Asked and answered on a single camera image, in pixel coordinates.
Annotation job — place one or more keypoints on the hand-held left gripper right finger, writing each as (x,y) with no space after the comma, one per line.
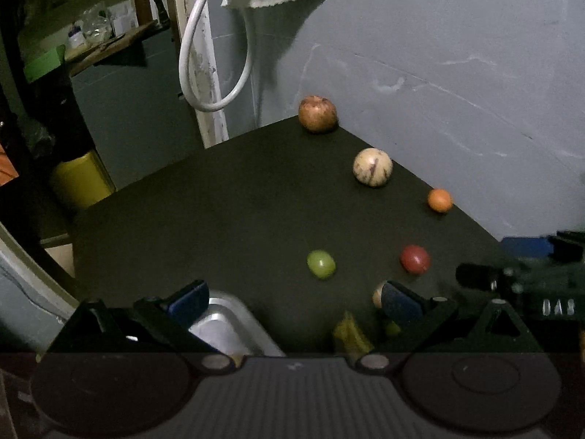
(402,304)

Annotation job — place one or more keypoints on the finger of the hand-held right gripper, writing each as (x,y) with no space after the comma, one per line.
(525,247)
(475,276)

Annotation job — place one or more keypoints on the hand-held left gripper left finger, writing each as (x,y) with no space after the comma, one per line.
(189,304)

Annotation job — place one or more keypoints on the small tan round fruit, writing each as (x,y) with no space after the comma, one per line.
(377,295)

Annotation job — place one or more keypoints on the metal tray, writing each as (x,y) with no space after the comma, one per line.
(228,324)

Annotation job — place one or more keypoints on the red round tomato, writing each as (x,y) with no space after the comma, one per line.
(415,259)

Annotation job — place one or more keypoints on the yellow banana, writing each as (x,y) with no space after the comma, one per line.
(349,336)

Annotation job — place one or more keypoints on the small orange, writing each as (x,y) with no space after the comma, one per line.
(440,200)

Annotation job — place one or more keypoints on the green round fruit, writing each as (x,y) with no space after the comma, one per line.
(321,264)

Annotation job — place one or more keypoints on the striped cream pepino melon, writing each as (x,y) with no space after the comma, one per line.
(373,167)

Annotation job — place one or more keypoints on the cardboard sheet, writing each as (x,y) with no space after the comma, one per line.
(59,256)

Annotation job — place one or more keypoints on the yellow container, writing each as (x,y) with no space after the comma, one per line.
(82,180)

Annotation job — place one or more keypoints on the wooden shelf board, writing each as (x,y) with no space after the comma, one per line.
(109,43)

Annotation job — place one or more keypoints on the green box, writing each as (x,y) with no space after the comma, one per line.
(43,61)

